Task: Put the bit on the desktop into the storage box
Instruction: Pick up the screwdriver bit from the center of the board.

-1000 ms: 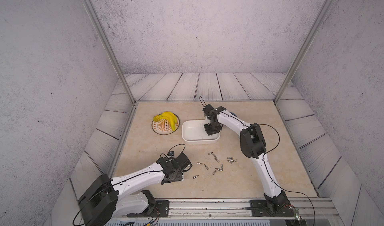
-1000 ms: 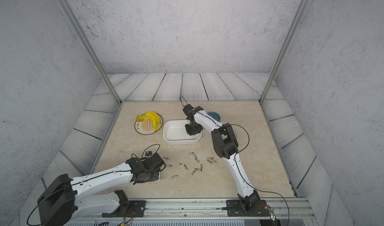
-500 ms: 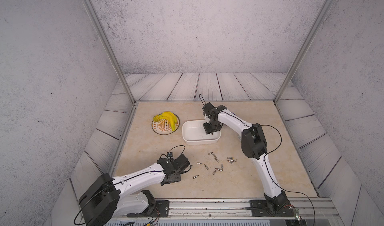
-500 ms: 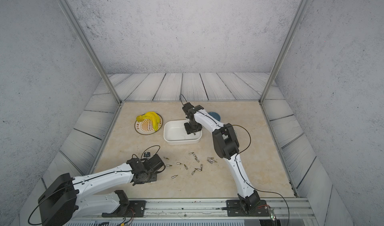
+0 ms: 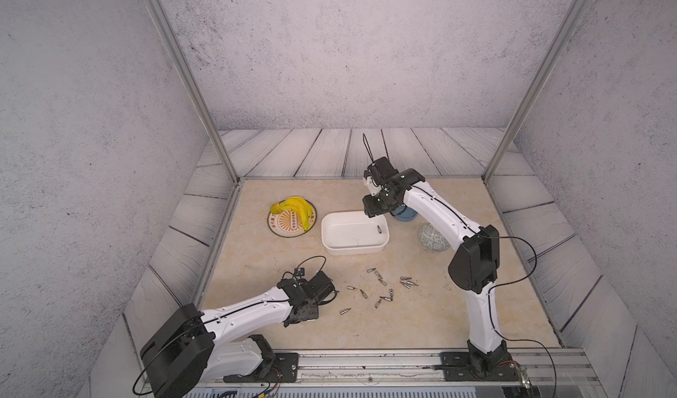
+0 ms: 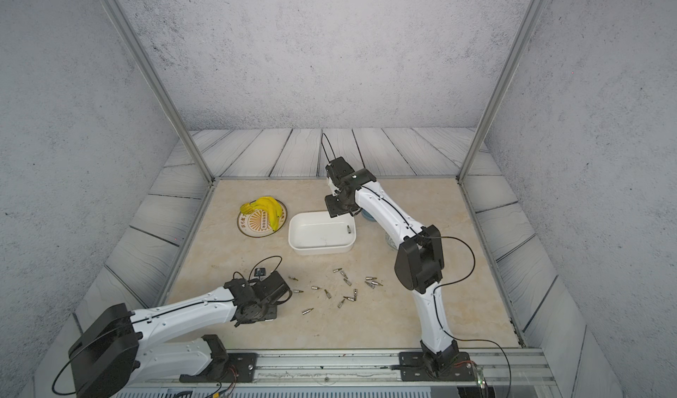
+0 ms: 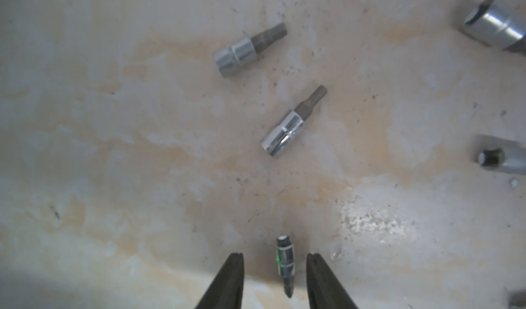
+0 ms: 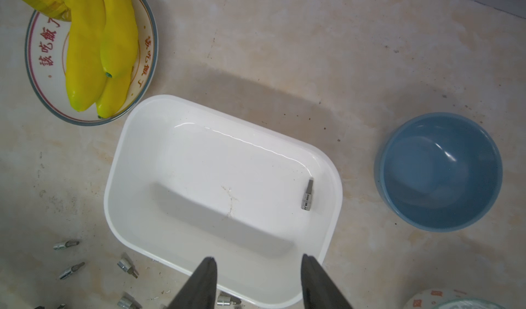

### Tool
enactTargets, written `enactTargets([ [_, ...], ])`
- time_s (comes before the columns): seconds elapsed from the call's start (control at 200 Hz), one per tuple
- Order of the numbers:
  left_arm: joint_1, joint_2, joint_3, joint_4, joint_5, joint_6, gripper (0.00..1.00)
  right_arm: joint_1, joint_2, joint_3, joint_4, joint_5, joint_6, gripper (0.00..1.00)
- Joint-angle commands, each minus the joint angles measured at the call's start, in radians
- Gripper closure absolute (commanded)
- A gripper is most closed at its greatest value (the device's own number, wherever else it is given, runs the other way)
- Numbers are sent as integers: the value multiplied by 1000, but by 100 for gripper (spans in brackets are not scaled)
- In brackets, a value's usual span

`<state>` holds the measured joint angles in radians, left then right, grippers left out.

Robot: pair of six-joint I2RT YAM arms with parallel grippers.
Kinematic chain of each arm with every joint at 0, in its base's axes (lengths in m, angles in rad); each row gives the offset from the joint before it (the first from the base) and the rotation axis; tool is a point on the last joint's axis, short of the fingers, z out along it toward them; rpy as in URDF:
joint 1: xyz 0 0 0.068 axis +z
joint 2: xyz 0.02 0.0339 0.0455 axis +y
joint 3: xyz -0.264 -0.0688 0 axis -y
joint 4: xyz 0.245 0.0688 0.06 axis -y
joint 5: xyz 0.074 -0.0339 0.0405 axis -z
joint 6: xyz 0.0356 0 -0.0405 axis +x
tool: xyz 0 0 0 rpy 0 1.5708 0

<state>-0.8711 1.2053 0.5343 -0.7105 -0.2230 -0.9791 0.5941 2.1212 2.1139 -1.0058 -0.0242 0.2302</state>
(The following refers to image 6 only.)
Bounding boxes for blue bowl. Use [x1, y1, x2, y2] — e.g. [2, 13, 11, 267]
[361, 209, 375, 222]

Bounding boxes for right aluminium frame post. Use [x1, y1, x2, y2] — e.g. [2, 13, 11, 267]
[457, 0, 548, 185]

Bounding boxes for patterned ceramic jar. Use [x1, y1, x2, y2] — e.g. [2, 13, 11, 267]
[385, 234, 398, 250]

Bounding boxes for patterned round plate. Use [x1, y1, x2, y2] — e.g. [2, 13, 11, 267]
[236, 198, 288, 239]

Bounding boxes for aluminium frame post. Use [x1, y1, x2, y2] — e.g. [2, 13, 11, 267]
[100, 0, 215, 185]
[457, 0, 548, 185]

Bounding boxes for white rectangular storage box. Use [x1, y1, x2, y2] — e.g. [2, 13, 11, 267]
[287, 211, 357, 255]

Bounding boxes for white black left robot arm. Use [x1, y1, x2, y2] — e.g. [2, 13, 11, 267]
[66, 271, 293, 397]

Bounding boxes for chrome bit upper pair lower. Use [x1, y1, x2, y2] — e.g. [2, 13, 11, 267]
[340, 270, 352, 286]

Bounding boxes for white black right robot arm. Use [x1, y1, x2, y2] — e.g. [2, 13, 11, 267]
[324, 157, 459, 378]

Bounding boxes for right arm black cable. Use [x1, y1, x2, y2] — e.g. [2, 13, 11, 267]
[320, 132, 513, 398]

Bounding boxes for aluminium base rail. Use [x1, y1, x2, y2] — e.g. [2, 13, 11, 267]
[117, 348, 569, 397]

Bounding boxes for yellow banana bunch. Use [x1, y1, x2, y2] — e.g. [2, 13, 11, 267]
[240, 196, 285, 232]

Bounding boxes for left aluminium frame post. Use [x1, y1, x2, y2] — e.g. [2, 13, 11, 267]
[100, 0, 215, 185]

